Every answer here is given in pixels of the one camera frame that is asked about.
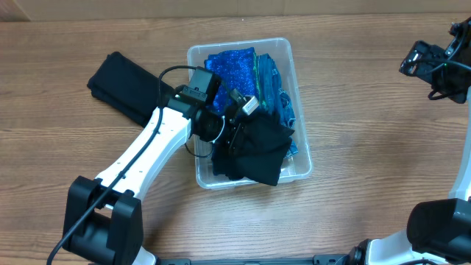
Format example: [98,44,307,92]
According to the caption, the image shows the blue denim jeans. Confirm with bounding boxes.
[201,53,300,163]

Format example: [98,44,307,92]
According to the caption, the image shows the small black cloth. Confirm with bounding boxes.
[237,113,294,186]

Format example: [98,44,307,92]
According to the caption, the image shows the sparkly blue cloth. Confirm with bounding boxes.
[204,47,260,115]

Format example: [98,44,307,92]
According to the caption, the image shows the large black cloth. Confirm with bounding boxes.
[87,52,173,127]

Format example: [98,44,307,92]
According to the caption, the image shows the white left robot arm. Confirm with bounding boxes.
[47,67,258,264]

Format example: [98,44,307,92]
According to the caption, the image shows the clear plastic storage container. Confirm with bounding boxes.
[187,38,314,190]

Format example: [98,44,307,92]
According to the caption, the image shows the long black cloth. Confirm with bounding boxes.
[211,144,244,181]

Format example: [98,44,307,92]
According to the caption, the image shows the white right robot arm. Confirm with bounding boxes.
[336,20,470,264]

